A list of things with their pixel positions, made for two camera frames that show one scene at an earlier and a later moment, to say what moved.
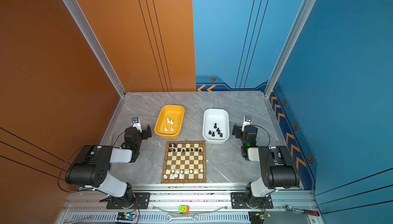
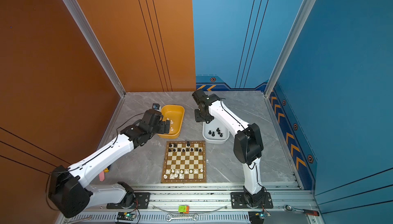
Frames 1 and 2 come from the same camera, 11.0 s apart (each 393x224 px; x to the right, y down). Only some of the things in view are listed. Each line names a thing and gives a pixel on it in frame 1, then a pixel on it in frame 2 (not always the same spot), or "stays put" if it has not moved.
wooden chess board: x=184 y=162 stays put
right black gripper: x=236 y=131 to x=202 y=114
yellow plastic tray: x=169 y=122 stays put
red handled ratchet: x=288 y=208 stays put
